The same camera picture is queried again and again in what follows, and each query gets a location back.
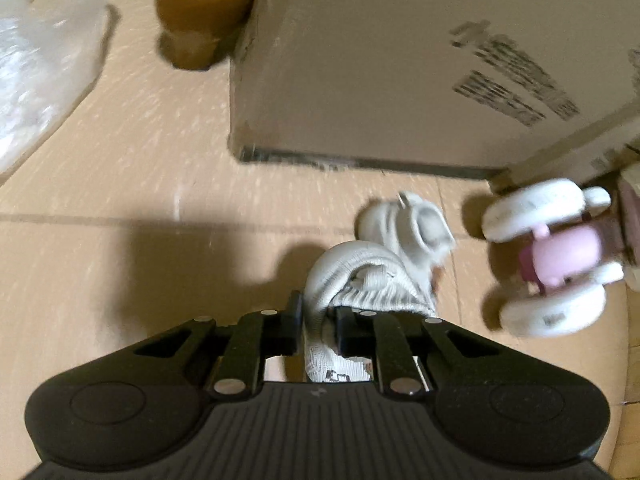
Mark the brown cardboard box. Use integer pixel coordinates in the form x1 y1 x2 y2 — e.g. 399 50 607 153
227 0 640 196

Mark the clear plastic bag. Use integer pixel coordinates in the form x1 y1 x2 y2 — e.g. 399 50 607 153
0 0 121 182

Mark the pink toy with white wheels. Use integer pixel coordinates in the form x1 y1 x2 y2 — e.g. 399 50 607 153
480 177 640 339

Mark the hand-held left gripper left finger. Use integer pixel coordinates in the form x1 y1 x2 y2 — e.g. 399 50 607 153
132 291 306 400

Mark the white strap sneaker script print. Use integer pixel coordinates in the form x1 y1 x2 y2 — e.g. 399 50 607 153
357 191 458 281
300 240 441 384

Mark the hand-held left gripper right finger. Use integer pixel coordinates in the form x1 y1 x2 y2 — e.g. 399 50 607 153
334 306 502 398

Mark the brown wooden furniture leg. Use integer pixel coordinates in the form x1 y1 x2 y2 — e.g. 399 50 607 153
156 0 256 72

